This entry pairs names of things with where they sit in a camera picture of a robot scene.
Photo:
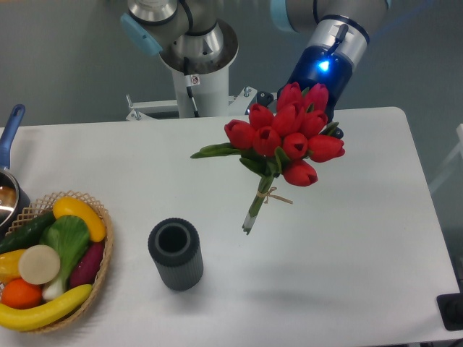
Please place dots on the woven wicker basket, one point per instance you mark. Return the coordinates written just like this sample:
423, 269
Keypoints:
45, 204

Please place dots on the orange fruit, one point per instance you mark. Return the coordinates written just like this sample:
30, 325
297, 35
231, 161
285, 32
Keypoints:
19, 294

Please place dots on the beige round slice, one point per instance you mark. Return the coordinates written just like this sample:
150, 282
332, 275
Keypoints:
39, 264

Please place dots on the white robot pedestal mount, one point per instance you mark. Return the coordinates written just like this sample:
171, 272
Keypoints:
196, 95

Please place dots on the green bok choy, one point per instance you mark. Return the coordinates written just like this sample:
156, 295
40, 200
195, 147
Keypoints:
69, 237

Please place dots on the blue handled saucepan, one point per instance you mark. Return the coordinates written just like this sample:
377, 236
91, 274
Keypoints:
13, 197

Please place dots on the yellow bell pepper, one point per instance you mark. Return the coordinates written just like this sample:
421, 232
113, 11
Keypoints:
9, 265

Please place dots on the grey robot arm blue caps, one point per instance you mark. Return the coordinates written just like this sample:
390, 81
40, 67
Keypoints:
199, 48

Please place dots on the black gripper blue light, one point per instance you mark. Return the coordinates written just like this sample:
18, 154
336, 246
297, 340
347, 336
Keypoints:
315, 66

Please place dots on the yellow banana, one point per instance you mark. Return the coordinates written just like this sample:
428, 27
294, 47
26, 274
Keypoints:
37, 317

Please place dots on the red tulip bouquet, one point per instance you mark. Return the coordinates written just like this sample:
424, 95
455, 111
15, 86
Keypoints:
281, 143

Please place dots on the dark green cucumber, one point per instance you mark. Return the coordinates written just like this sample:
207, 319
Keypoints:
27, 235

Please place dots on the purple sweet potato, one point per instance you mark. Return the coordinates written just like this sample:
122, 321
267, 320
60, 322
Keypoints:
88, 267

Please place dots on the white frame at right edge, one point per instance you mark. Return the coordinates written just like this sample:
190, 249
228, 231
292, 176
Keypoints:
448, 165

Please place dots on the black device at table edge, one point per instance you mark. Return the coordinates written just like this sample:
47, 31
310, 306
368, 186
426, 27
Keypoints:
450, 308

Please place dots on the dark grey ribbed vase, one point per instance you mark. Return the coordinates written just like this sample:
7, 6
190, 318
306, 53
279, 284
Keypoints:
174, 246

